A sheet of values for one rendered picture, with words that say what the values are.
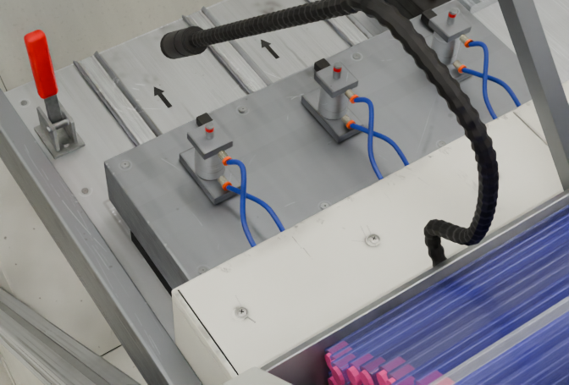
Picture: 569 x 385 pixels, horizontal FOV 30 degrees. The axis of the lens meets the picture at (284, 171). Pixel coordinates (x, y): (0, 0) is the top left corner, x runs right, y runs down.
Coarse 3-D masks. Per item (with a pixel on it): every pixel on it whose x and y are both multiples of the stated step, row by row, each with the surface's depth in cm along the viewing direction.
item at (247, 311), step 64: (512, 128) 80; (384, 192) 75; (448, 192) 76; (512, 192) 76; (256, 256) 71; (320, 256) 72; (384, 256) 72; (448, 256) 72; (192, 320) 68; (256, 320) 68; (320, 320) 69
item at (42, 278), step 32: (0, 160) 126; (0, 192) 126; (0, 224) 126; (32, 224) 128; (0, 256) 126; (32, 256) 128; (32, 288) 128; (64, 288) 129; (64, 320) 130; (96, 320) 131; (0, 352) 178; (96, 352) 131; (32, 384) 155
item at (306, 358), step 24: (528, 216) 64; (504, 240) 63; (456, 264) 61; (408, 288) 60; (360, 312) 59; (384, 312) 59; (336, 336) 58; (288, 360) 57; (312, 360) 58; (240, 384) 54; (264, 384) 53; (288, 384) 52; (312, 384) 58
